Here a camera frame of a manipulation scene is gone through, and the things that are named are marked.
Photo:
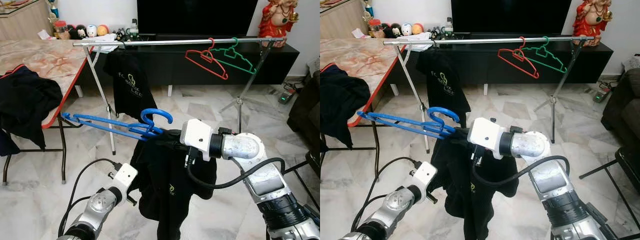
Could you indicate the blue plastic hanger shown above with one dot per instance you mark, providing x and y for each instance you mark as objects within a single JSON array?
[
  {"x": 155, "y": 110},
  {"x": 442, "y": 108}
]

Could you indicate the navy garment with red trim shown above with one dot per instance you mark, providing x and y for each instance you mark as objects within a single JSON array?
[
  {"x": 340, "y": 105},
  {"x": 25, "y": 105}
]

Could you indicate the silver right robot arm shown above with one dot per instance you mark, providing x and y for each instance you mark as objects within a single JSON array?
[
  {"x": 530, "y": 145},
  {"x": 242, "y": 147}
]

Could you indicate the red plastic hanger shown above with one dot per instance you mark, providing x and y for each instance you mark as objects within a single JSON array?
[
  {"x": 536, "y": 75},
  {"x": 225, "y": 76}
]

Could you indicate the green plastic hanger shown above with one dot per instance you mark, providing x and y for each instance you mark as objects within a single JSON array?
[
  {"x": 253, "y": 70},
  {"x": 563, "y": 69}
]

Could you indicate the black television cabinet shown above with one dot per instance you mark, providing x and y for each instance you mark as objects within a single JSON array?
[
  {"x": 175, "y": 65},
  {"x": 490, "y": 70}
]

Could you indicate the silver metal clothes rack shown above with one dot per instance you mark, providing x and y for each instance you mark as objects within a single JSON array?
[
  {"x": 475, "y": 40},
  {"x": 165, "y": 42}
]

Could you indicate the white paper stack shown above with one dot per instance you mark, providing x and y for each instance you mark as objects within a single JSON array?
[
  {"x": 107, "y": 47},
  {"x": 420, "y": 42}
]

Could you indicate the clear plastic bottle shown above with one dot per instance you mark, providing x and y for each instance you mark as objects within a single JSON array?
[
  {"x": 449, "y": 26},
  {"x": 133, "y": 27}
]

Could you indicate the yellow red round plush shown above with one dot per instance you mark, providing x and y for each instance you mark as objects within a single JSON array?
[
  {"x": 417, "y": 29},
  {"x": 102, "y": 30}
]

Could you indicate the white blue round plush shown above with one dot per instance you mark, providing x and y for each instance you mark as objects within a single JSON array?
[
  {"x": 91, "y": 31},
  {"x": 407, "y": 29}
]

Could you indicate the power strip with green light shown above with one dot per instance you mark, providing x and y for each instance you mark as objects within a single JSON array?
[
  {"x": 600, "y": 95},
  {"x": 286, "y": 98}
]

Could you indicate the black mouse plush toy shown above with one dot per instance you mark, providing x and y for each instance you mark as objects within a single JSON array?
[
  {"x": 80, "y": 32},
  {"x": 395, "y": 31}
]

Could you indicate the pink marble table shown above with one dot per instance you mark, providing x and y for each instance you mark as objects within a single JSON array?
[
  {"x": 365, "y": 57},
  {"x": 50, "y": 60}
]

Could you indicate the black flat television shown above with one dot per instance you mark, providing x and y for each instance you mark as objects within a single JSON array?
[
  {"x": 510, "y": 15},
  {"x": 200, "y": 15}
]

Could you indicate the dark grey fabric sofa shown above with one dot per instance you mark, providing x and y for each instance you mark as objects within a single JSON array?
[
  {"x": 625, "y": 110},
  {"x": 305, "y": 110}
]

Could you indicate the red lidded jar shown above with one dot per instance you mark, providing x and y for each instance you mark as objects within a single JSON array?
[
  {"x": 376, "y": 29},
  {"x": 61, "y": 31}
]

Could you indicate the red gold buddha statue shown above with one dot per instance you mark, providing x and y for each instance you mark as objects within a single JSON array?
[
  {"x": 592, "y": 22},
  {"x": 277, "y": 22}
]

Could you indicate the blue gold trophy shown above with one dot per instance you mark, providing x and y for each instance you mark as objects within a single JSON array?
[
  {"x": 54, "y": 11},
  {"x": 369, "y": 10}
]

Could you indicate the light wooden cabinet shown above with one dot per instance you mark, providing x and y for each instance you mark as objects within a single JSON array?
[
  {"x": 340, "y": 20},
  {"x": 25, "y": 22}
]

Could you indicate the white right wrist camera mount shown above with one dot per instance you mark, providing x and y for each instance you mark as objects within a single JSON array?
[
  {"x": 196, "y": 137},
  {"x": 485, "y": 132}
]

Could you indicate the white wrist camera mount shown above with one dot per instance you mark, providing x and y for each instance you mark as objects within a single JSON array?
[
  {"x": 485, "y": 132},
  {"x": 125, "y": 175},
  {"x": 196, "y": 137},
  {"x": 424, "y": 174}
]

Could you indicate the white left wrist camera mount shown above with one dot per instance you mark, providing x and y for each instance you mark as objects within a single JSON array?
[
  {"x": 424, "y": 174},
  {"x": 125, "y": 175}
]

